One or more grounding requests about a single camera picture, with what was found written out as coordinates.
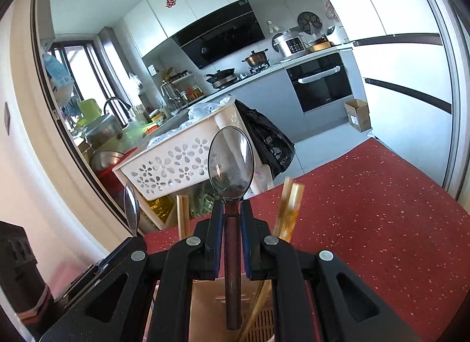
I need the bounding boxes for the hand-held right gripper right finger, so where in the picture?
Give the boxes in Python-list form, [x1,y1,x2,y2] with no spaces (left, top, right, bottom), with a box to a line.
[240,199,423,342]

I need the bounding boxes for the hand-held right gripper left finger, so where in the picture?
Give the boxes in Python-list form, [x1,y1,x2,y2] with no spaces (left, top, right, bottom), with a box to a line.
[38,199,224,342]

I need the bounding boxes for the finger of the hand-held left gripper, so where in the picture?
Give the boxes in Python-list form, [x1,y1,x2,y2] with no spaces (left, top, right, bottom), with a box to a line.
[55,236,147,304]

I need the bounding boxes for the plain wooden chopstick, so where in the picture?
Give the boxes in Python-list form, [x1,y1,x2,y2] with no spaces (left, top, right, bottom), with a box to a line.
[183,196,191,240]
[176,195,184,242]
[238,183,305,342]
[273,177,295,242]

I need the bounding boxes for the dark-handled metal spoon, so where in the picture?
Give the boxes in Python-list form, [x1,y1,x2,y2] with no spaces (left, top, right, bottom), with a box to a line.
[124,182,141,238]
[207,126,255,331]

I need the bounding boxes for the white plastic utensil holder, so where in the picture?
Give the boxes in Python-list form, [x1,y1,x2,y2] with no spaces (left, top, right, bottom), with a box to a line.
[189,279,306,342]

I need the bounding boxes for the bag of green vegetables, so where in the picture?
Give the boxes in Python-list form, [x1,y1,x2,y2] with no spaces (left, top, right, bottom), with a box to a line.
[189,180,221,218]

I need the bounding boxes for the golden yellow bag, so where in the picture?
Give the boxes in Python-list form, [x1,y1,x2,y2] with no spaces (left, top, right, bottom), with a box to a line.
[147,195,177,223]

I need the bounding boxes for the red plastic crate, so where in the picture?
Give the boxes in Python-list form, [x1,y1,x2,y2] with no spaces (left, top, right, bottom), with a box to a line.
[97,169,127,199]

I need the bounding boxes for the white flower-pattern basket cart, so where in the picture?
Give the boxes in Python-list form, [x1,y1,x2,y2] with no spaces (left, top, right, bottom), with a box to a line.
[112,101,276,232]

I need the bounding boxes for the steel basin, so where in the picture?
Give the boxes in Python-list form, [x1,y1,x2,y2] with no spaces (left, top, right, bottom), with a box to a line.
[90,150,127,174]

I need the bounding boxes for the black printed plastic bag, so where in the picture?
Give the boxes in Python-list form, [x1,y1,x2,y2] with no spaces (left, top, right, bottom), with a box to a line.
[235,100,296,177]

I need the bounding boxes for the large steel pot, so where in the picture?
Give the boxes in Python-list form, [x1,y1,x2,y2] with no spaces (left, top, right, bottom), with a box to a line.
[85,113,123,148]

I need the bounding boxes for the green bottle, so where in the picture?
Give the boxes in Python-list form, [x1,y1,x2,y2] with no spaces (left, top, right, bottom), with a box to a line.
[125,107,158,137]

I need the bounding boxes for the white plastic bag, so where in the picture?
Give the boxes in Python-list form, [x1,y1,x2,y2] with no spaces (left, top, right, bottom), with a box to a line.
[187,95,236,122]

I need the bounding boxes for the grey kitchen base cabinet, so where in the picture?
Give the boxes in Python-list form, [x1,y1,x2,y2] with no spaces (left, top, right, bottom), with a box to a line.
[206,46,368,144]

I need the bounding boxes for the green plastic item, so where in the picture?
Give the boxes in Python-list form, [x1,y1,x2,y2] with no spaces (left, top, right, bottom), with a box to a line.
[78,99,101,126]

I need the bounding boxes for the spice rack with bottles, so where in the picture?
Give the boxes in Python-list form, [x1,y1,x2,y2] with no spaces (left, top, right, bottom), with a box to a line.
[160,70,206,108]

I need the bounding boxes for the curved kitchen faucet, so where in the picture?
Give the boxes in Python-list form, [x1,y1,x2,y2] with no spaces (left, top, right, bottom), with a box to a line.
[103,97,135,122]

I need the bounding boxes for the black wok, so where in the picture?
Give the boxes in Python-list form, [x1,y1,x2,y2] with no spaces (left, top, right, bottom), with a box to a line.
[205,67,236,86]

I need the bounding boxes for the open cardboard box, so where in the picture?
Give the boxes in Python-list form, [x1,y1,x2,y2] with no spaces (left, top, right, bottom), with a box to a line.
[344,99,371,133]

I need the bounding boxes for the black built-in oven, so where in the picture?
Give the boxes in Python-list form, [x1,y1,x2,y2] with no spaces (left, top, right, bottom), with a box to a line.
[286,52,353,114]

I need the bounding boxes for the steel pot with lid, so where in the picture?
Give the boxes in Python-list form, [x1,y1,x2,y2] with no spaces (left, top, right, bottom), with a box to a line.
[241,50,269,68]

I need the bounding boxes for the hanging plastic bags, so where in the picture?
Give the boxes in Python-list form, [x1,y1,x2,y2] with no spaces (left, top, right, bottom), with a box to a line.
[42,52,76,104]

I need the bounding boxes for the black range hood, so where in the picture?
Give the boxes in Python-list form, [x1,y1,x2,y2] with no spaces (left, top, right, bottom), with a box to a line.
[172,0,266,70]

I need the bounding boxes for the silver rice cooker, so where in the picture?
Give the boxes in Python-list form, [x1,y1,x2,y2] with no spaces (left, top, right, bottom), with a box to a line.
[272,30,307,59]

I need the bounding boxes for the wooden bowl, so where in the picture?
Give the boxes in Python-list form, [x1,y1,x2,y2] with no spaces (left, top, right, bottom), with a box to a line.
[310,35,333,52]

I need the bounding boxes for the round divided dark pan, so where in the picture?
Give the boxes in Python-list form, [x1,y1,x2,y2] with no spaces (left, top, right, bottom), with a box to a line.
[297,11,323,34]

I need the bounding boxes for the white refrigerator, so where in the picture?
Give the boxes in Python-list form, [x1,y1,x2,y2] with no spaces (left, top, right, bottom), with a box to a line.
[305,0,456,192]

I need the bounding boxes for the cream sliding door frame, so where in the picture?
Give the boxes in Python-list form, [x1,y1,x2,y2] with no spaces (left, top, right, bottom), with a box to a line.
[9,0,147,240]

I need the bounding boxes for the white sliding door frame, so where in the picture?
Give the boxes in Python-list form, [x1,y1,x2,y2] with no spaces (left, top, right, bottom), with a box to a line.
[402,0,470,203]

